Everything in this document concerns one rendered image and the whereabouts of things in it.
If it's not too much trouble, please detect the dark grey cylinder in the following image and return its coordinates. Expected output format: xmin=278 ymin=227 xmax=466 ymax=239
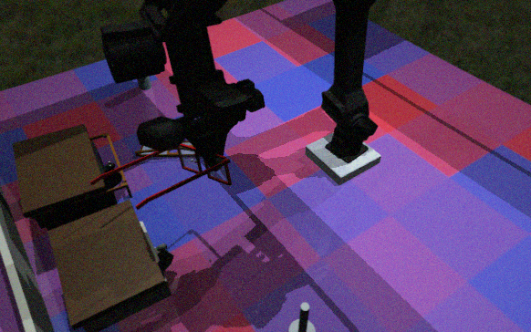
xmin=137 ymin=77 xmax=151 ymax=90

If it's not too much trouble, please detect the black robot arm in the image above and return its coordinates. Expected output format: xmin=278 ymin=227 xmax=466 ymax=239
xmin=100 ymin=0 xmax=378 ymax=163

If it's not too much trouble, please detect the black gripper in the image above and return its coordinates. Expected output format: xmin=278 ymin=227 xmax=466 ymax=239
xmin=137 ymin=62 xmax=265 ymax=167

